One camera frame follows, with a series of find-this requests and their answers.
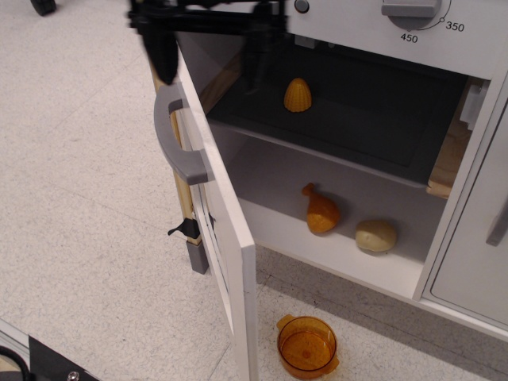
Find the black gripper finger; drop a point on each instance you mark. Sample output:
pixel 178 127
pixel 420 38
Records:
pixel 257 50
pixel 162 50

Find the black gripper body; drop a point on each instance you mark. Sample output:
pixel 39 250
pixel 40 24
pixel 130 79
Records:
pixel 243 18

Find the white oven door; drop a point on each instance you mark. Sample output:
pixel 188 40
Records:
pixel 224 232

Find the dark grey oven tray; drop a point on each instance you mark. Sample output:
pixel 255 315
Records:
pixel 375 111

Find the grey round button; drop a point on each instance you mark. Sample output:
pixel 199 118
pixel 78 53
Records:
pixel 301 6

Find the yellow toy corn piece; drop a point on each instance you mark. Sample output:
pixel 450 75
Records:
pixel 298 97

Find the black caster wheel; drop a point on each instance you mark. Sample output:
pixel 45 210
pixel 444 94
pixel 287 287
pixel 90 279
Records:
pixel 44 7

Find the grey temperature knob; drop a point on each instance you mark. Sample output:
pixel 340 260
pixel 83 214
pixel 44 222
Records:
pixel 424 9

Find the white toy kitchen cabinet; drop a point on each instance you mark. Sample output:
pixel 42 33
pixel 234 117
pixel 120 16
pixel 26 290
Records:
pixel 465 37

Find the orange toy chicken drumstick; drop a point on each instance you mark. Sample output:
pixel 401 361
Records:
pixel 322 213

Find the black tape on leg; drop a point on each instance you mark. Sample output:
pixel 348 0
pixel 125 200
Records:
pixel 188 227

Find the beige toy potato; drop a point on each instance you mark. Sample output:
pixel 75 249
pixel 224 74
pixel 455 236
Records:
pixel 375 235

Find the grey cabinet foot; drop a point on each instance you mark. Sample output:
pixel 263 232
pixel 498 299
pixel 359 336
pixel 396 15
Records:
pixel 198 258

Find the orange transparent toy pot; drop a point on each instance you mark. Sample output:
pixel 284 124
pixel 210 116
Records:
pixel 307 347

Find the white right cabinet door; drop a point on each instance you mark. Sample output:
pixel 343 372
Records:
pixel 470 276

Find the black mounting plate with screw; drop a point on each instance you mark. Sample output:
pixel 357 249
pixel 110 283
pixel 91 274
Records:
pixel 47 364

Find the grey oven door handle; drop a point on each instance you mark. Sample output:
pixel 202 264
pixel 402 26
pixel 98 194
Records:
pixel 193 166

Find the grey right door handle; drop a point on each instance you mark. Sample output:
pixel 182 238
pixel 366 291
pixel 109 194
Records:
pixel 498 227

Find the aluminium frame rail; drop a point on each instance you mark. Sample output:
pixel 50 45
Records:
pixel 17 341

